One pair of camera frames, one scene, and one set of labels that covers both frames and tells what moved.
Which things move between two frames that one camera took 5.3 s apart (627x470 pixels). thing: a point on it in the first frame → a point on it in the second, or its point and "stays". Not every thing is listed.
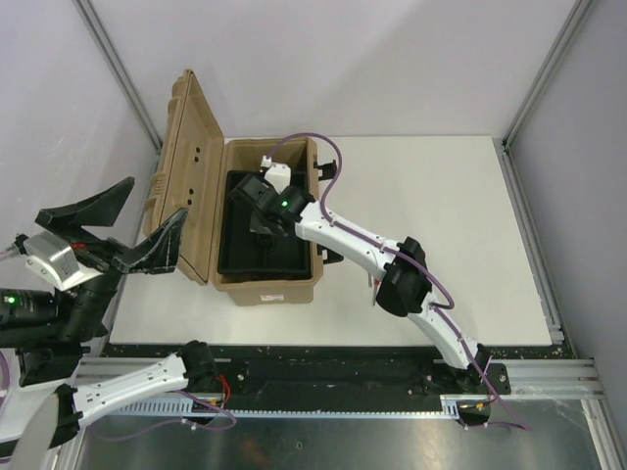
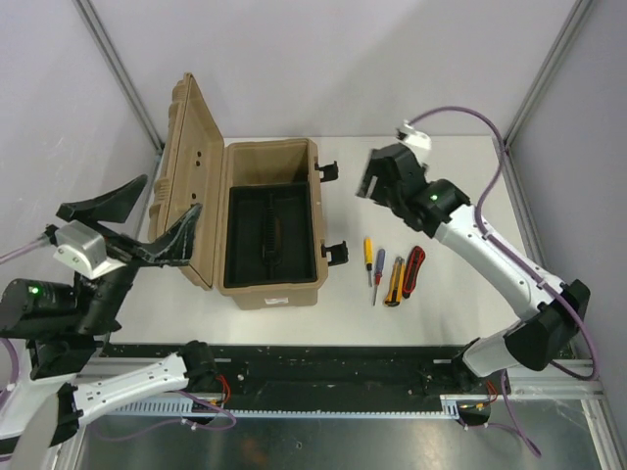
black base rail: x=330 y=369 stays
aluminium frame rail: x=554 y=378 stays
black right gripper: x=259 y=224 → x=365 y=186
